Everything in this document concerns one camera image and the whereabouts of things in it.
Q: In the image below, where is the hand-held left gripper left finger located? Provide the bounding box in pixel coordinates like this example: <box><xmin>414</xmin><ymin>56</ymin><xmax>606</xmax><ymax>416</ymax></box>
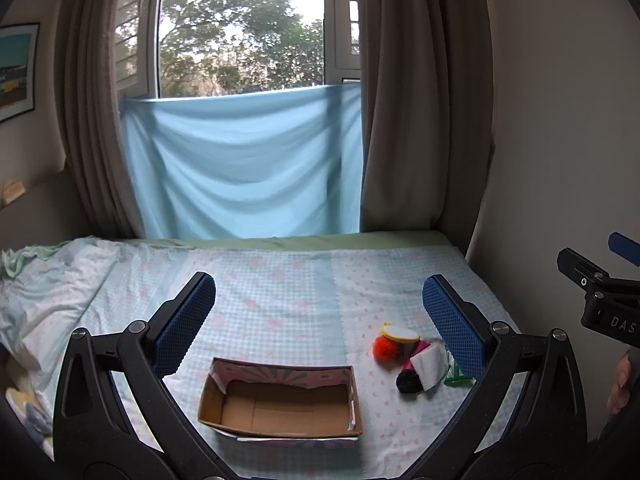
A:
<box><xmin>52</xmin><ymin>271</ymin><xmax>236</xmax><ymax>480</ymax></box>

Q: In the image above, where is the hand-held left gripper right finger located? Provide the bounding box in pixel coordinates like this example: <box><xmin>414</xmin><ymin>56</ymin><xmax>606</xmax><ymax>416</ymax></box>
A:
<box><xmin>410</xmin><ymin>274</ymin><xmax>588</xmax><ymax>480</ymax></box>

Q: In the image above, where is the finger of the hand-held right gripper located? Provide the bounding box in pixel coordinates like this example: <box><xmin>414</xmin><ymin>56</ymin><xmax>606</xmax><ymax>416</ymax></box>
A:
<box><xmin>607</xmin><ymin>232</ymin><xmax>640</xmax><ymax>268</ymax></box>
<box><xmin>557</xmin><ymin>247</ymin><xmax>612</xmax><ymax>292</ymax></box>

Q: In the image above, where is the magenta zipper pouch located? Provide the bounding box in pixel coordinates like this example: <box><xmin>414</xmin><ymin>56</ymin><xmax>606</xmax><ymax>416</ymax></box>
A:
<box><xmin>400</xmin><ymin>340</ymin><xmax>435</xmax><ymax>362</ymax></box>

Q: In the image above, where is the cardboard box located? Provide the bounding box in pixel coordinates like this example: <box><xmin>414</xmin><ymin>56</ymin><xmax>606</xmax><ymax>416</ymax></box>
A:
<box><xmin>197</xmin><ymin>357</ymin><xmax>364</xmax><ymax>447</ymax></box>

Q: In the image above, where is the person's right hand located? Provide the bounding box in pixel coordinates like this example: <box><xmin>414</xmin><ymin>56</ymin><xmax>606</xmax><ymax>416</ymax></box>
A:
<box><xmin>606</xmin><ymin>349</ymin><xmax>635</xmax><ymax>415</ymax></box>

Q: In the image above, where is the white mesh cloth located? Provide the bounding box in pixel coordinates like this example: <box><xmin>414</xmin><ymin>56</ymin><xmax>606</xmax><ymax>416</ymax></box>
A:
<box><xmin>409</xmin><ymin>344</ymin><xmax>449</xmax><ymax>392</ymax></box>

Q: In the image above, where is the small green item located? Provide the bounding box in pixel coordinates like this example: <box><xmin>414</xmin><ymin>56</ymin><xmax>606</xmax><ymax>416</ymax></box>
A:
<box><xmin>444</xmin><ymin>364</ymin><xmax>474</xmax><ymax>387</ymax></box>

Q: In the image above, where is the yellow rimmed round lid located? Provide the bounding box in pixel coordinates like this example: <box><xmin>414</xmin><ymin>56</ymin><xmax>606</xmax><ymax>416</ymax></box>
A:
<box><xmin>380</xmin><ymin>322</ymin><xmax>422</xmax><ymax>346</ymax></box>

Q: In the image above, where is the black pompom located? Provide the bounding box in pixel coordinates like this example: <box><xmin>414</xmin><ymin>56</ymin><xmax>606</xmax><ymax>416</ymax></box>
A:
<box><xmin>396</xmin><ymin>370</ymin><xmax>424</xmax><ymax>394</ymax></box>

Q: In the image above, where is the orange pompom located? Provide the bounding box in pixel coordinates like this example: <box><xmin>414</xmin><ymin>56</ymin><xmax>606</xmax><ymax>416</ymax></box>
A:
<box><xmin>372</xmin><ymin>336</ymin><xmax>399</xmax><ymax>361</ymax></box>

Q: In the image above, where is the checkered floral bed sheet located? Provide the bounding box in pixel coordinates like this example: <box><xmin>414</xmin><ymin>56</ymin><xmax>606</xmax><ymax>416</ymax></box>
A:
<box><xmin>0</xmin><ymin>237</ymin><xmax>526</xmax><ymax>480</ymax></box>

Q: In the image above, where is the crumpled light quilt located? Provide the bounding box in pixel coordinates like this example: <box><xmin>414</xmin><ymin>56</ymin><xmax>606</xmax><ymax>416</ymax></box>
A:
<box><xmin>0</xmin><ymin>238</ymin><xmax>168</xmax><ymax>403</ymax></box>

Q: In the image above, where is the green mattress sheet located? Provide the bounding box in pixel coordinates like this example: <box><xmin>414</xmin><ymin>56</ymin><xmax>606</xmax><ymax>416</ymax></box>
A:
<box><xmin>119</xmin><ymin>230</ymin><xmax>455</xmax><ymax>252</ymax></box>

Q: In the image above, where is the pale green cloth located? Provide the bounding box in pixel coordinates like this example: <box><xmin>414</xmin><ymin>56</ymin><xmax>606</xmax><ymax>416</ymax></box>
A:
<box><xmin>0</xmin><ymin>244</ymin><xmax>68</xmax><ymax>282</ymax></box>

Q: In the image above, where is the light blue hanging cloth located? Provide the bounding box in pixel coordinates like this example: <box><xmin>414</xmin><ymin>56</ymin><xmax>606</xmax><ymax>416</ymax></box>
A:
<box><xmin>120</xmin><ymin>82</ymin><xmax>364</xmax><ymax>240</ymax></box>

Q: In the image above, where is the patterned pillow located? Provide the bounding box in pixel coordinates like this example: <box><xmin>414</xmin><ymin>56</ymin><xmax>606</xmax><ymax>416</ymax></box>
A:
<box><xmin>4</xmin><ymin>385</ymin><xmax>57</xmax><ymax>458</ymax></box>

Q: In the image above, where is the beige headboard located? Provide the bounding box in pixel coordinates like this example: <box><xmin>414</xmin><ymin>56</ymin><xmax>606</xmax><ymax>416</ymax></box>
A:
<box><xmin>0</xmin><ymin>169</ymin><xmax>78</xmax><ymax>252</ymax></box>

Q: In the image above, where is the beige curtain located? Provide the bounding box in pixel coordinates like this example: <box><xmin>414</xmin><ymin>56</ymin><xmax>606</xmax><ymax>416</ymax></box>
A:
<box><xmin>357</xmin><ymin>0</ymin><xmax>497</xmax><ymax>237</ymax></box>
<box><xmin>52</xmin><ymin>0</ymin><xmax>167</xmax><ymax>239</ymax></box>

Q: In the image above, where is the white framed window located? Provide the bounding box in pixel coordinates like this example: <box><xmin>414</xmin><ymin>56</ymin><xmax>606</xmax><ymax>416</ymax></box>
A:
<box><xmin>114</xmin><ymin>0</ymin><xmax>362</xmax><ymax>100</ymax></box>

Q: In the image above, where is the framed wall picture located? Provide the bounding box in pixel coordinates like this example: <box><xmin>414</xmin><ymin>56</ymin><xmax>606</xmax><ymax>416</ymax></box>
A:
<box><xmin>0</xmin><ymin>22</ymin><xmax>41</xmax><ymax>124</ymax></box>

